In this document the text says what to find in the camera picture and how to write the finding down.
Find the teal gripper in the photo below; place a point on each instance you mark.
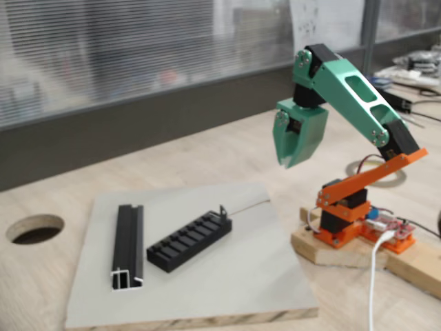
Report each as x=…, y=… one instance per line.
x=311, y=129

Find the teal and orange robot arm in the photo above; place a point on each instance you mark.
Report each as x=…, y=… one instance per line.
x=355, y=93

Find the wooden arm base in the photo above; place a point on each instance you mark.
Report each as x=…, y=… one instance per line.
x=406, y=265

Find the black slotted holder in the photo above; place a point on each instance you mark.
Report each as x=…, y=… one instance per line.
x=186, y=245

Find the blue booklet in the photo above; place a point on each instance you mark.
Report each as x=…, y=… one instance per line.
x=380, y=81

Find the tape roll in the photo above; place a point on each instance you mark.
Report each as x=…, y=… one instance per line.
x=396, y=181

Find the white paper sheet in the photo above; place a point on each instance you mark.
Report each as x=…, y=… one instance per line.
x=327, y=20

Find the white flat item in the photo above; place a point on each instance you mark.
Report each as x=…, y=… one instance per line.
x=406, y=78

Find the red controller circuit board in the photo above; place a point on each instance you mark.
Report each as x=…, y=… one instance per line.
x=389, y=224

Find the grey gadget pile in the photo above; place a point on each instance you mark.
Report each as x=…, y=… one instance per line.
x=420, y=62

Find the grey plywood board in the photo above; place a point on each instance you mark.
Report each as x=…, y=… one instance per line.
x=206, y=276

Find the black aluminium profile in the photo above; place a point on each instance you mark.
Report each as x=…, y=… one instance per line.
x=127, y=241

